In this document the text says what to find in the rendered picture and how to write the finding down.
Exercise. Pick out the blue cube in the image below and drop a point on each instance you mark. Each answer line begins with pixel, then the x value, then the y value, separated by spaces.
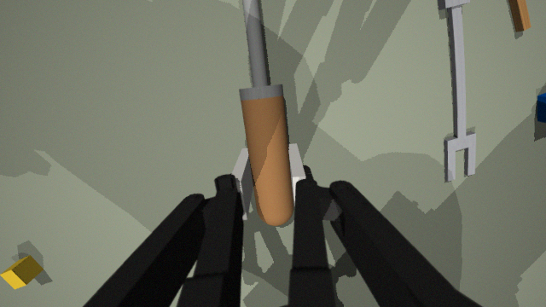
pixel 541 108

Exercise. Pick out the grey combination wrench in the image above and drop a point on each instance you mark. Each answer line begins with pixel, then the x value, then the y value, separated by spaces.
pixel 461 140

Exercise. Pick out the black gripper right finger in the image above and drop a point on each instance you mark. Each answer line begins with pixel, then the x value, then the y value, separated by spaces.
pixel 395 272

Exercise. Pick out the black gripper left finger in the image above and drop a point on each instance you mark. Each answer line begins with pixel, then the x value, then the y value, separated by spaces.
pixel 154 273

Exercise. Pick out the yellow cube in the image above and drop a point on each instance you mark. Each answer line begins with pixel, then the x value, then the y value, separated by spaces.
pixel 22 272

